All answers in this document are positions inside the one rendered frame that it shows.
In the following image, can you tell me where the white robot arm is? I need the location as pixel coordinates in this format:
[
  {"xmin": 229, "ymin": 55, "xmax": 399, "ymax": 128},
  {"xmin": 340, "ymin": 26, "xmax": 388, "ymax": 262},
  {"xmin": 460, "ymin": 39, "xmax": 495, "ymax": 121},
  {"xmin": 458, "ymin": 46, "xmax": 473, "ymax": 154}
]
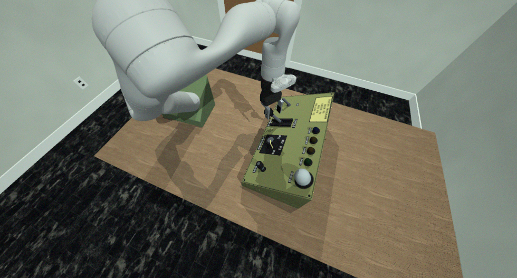
[{"xmin": 92, "ymin": 0, "xmax": 300, "ymax": 121}]

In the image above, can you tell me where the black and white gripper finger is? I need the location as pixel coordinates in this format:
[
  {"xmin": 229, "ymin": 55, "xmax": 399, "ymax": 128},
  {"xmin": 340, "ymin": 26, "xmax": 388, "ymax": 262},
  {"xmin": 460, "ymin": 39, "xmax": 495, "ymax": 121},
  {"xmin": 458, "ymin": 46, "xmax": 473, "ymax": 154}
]
[
  {"xmin": 261, "ymin": 102, "xmax": 270, "ymax": 119},
  {"xmin": 277, "ymin": 99, "xmax": 284, "ymax": 113}
]

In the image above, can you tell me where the olive green console housing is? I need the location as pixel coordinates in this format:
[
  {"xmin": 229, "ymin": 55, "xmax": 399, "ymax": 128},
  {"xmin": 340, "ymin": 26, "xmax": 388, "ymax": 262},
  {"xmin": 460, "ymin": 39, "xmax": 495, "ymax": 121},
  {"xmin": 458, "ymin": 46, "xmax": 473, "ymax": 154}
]
[{"xmin": 242, "ymin": 92, "xmax": 334, "ymax": 209}]

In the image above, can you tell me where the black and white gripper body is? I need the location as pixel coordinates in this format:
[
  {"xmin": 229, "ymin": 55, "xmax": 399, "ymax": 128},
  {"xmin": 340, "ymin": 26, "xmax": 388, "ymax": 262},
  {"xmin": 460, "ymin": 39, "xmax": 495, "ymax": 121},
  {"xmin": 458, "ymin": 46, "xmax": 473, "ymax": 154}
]
[{"xmin": 260, "ymin": 62, "xmax": 296, "ymax": 106}]

